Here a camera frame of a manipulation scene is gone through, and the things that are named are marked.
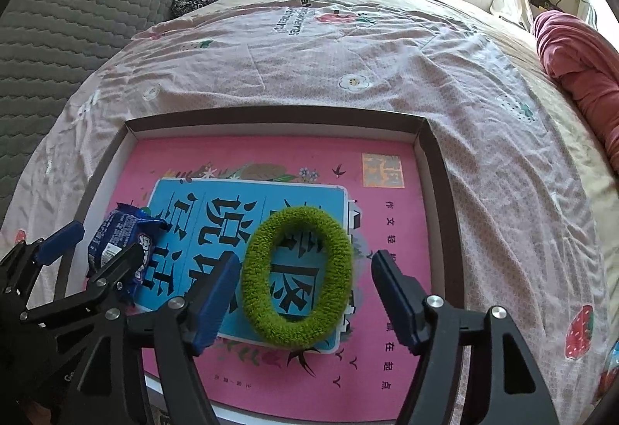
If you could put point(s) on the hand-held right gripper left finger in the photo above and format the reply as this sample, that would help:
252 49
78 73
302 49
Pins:
213 304

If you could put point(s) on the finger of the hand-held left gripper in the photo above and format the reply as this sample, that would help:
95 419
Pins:
63 236
113 272

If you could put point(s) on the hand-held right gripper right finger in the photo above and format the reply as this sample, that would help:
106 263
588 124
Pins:
396 304

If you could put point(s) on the blue snack packet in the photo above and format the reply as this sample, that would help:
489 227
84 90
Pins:
116 231

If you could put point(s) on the green fuzzy hair scrunchie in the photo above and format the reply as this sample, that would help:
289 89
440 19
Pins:
333 241

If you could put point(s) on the brown cardboard box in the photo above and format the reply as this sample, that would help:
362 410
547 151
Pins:
271 120

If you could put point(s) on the grey quilted headboard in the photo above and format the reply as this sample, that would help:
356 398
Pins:
96 19

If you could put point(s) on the pink blanket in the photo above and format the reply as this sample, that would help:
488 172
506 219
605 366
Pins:
580 62

